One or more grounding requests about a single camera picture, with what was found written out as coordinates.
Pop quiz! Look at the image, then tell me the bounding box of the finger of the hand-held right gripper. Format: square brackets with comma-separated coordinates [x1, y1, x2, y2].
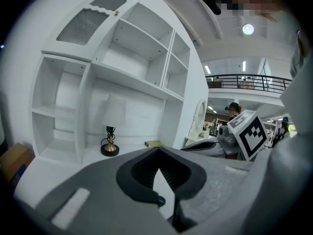
[180, 146, 226, 157]
[186, 139, 220, 150]

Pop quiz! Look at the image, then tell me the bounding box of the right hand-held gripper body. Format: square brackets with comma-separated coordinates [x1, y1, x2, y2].
[217, 109, 268, 162]

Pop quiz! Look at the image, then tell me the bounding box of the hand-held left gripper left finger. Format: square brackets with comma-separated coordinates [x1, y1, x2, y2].
[34, 146, 177, 235]

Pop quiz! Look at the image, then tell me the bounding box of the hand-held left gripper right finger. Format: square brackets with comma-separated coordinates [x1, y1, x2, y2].
[157, 146, 253, 233]

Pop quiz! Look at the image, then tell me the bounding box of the white desk with hutch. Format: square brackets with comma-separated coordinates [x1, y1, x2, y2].
[14, 0, 210, 220]

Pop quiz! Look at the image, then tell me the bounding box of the cream ornate vanity table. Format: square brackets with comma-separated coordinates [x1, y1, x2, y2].
[185, 99, 221, 147]

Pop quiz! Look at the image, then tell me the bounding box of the black balcony railing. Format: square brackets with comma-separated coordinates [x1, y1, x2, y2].
[205, 74, 293, 94]

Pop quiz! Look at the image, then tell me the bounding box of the white shade table lamp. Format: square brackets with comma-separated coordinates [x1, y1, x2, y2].
[100, 94, 127, 158]

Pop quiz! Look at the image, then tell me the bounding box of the brown cardboard box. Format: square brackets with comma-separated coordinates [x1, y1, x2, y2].
[0, 142, 35, 188]

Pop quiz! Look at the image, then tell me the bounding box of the round ceiling light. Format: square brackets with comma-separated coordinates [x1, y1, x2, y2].
[242, 23, 255, 35]

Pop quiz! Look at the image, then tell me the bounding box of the black head-worn camera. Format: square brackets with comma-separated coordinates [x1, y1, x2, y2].
[200, 0, 222, 16]

